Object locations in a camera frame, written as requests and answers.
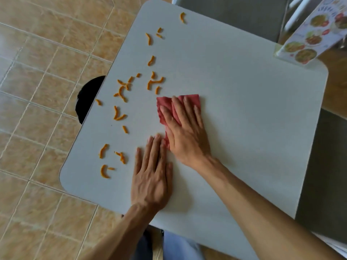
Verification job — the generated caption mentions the person's right hand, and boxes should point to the person's right hand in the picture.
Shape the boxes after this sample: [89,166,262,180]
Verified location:
[159,95,217,174]

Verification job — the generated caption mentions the person's left hand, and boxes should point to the person's left hand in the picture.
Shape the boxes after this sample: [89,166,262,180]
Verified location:
[131,134,174,212]

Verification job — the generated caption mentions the red cleaning cloth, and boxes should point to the red cleaning cloth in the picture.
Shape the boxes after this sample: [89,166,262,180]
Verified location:
[156,94,202,149]

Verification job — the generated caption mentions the person's left forearm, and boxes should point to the person's left forearm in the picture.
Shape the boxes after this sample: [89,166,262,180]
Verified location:
[81,204,161,260]

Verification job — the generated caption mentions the person's right forearm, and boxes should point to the person's right forearm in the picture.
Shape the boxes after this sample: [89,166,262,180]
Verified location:
[199,157,346,260]

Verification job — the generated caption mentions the person's blue trousers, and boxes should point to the person's blue trousers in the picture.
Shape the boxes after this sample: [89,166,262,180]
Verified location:
[130,229,207,260]

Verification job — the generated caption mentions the scattered orange snack pieces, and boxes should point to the scattered orange snack pieces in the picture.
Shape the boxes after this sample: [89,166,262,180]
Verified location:
[95,12,187,179]

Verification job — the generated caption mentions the black round bin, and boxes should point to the black round bin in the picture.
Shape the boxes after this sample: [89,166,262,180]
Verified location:
[75,75,106,124]

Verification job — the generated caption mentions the laminated food menu card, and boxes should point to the laminated food menu card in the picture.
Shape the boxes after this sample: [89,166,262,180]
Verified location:
[274,0,347,65]

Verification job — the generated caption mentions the grey chair seat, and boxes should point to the grey chair seat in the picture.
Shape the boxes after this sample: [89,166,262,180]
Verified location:
[295,108,347,242]

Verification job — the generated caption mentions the white chair frame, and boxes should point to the white chair frame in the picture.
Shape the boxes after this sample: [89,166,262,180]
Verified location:
[283,0,322,31]

